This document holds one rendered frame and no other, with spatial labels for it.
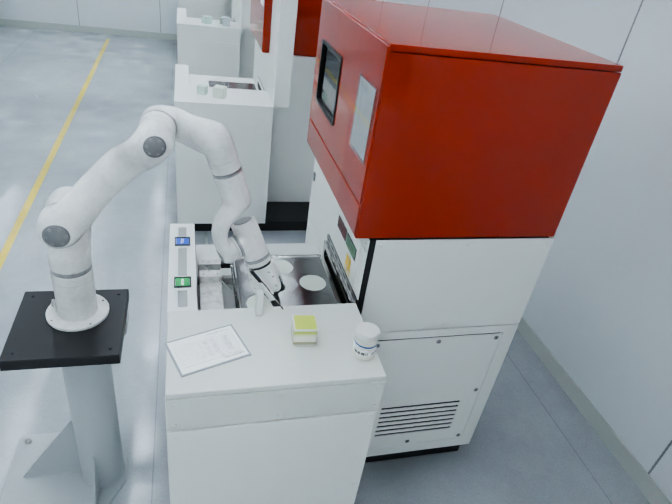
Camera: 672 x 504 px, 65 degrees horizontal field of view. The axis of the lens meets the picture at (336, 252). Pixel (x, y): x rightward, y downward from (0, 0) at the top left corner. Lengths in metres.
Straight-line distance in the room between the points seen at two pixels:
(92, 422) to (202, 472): 0.59
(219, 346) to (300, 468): 0.50
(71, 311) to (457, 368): 1.44
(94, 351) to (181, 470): 0.45
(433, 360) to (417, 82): 1.12
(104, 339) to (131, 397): 1.01
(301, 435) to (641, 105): 2.14
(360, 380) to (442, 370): 0.71
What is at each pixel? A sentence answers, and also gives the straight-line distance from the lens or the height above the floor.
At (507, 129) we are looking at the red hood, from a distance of 1.71.
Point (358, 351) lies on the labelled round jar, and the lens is 1.61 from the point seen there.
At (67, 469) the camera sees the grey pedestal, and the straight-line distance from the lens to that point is 2.58.
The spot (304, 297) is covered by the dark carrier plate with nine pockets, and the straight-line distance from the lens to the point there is 1.94.
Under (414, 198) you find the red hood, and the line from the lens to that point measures 1.68.
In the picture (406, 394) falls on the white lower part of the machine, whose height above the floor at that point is 0.47.
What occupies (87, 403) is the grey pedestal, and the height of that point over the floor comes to 0.51.
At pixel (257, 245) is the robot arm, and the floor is 1.15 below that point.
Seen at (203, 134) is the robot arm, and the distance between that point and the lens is 1.55.
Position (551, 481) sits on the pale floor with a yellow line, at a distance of 2.88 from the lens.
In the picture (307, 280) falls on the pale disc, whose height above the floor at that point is 0.90.
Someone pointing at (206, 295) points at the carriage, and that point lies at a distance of 1.95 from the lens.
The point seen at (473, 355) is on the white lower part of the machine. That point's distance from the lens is 2.25.
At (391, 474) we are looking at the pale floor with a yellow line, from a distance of 2.61.
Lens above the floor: 2.08
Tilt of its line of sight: 32 degrees down
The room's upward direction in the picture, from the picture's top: 9 degrees clockwise
